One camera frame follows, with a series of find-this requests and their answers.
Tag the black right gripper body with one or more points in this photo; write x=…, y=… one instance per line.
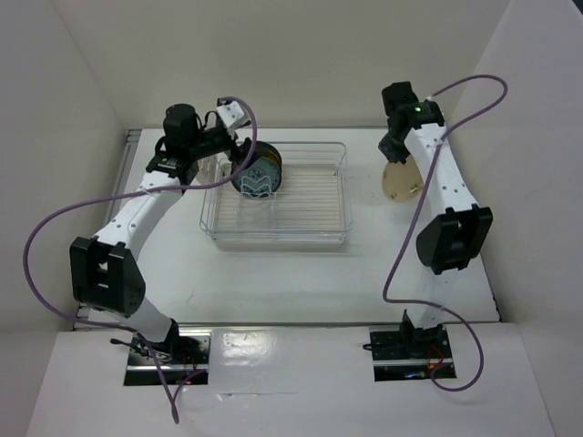
x=393, y=147

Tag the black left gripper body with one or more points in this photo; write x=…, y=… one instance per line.
x=211, y=143

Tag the yellow patterned plate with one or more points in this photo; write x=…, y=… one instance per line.
x=270, y=154

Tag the teal blue floral plate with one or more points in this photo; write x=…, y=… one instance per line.
x=260, y=179

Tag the beige plate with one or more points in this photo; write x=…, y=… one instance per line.
x=402, y=182

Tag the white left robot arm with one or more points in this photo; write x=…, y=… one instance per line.
x=104, y=268

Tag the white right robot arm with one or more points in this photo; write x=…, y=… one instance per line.
x=420, y=165

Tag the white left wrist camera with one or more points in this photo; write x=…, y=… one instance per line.
x=232, y=115

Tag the white wire dish rack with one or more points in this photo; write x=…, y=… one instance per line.
x=306, y=152

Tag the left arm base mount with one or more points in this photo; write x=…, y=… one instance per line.
x=190, y=365

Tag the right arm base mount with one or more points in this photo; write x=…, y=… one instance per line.
x=397, y=356

